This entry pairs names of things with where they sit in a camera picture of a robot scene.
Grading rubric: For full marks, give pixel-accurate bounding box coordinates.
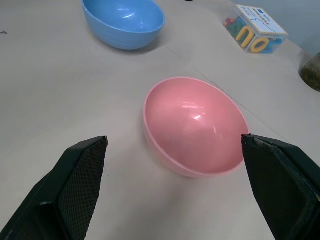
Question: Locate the blue plastic bowl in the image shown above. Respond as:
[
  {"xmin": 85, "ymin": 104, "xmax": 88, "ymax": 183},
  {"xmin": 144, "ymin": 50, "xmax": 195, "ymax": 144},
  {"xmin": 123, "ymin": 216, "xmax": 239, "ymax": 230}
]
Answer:
[{"xmin": 82, "ymin": 0, "xmax": 165, "ymax": 51}]

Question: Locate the glass jar with green contents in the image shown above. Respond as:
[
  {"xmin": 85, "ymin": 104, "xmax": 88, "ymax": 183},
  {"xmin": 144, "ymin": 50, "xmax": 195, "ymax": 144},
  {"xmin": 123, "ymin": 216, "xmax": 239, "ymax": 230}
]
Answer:
[{"xmin": 298, "ymin": 51, "xmax": 320, "ymax": 91}]

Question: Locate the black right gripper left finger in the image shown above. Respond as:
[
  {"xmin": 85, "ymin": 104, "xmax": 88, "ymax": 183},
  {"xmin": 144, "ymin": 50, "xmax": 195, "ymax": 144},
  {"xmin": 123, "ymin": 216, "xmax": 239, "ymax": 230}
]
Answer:
[{"xmin": 0, "ymin": 135, "xmax": 109, "ymax": 240}]

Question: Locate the clear box of letter magnets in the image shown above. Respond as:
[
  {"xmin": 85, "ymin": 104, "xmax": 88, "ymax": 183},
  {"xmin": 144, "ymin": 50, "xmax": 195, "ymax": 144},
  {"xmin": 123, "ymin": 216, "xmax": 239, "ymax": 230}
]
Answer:
[{"xmin": 222, "ymin": 3, "xmax": 289, "ymax": 55}]

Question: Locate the pink plastic bowl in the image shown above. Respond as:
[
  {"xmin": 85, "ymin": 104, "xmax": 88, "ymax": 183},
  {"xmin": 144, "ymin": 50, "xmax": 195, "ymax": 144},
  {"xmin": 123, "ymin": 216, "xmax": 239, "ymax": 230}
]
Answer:
[{"xmin": 142, "ymin": 76, "xmax": 251, "ymax": 179}]

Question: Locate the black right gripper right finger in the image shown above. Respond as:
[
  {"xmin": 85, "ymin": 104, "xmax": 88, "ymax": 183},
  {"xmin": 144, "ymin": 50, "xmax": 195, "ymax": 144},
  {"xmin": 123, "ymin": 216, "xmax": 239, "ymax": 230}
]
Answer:
[{"xmin": 240, "ymin": 133, "xmax": 320, "ymax": 240}]

